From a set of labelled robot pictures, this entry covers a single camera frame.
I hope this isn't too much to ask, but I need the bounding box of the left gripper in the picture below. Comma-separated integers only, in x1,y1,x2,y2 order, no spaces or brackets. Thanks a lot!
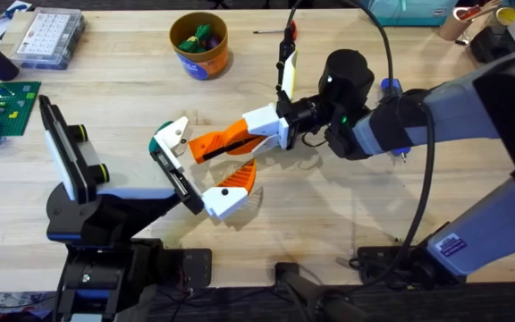
46,116,258,246

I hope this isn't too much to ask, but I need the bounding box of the green disc with holes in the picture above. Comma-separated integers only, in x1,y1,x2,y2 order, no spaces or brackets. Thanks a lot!
148,120,174,154

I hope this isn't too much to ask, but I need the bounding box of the brown tub with toys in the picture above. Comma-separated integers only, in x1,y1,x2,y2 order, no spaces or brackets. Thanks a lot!
169,12,231,81

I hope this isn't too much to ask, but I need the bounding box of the left wrist upright plate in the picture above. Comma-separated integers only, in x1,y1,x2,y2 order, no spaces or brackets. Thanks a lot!
38,93,98,206

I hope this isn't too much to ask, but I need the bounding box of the clear plastic parts box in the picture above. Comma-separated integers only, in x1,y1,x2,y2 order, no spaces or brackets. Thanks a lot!
10,7,85,71

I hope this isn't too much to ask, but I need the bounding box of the green board with blocks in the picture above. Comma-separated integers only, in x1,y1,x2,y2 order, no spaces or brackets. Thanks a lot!
0,80,43,145

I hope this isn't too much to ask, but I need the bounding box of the teal box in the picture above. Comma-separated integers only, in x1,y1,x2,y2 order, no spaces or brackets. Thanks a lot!
359,0,460,27

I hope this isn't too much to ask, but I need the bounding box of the black box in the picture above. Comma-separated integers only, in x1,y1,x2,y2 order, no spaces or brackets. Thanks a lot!
469,24,515,64

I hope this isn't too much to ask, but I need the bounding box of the thin black cable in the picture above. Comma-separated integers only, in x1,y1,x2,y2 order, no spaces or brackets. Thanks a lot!
283,0,306,46

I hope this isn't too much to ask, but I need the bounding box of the thick black cable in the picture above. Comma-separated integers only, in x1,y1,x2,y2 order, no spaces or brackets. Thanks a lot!
310,0,437,314

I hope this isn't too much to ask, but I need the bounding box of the red handled tool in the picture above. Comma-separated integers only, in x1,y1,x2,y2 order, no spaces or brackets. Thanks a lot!
456,1,502,21

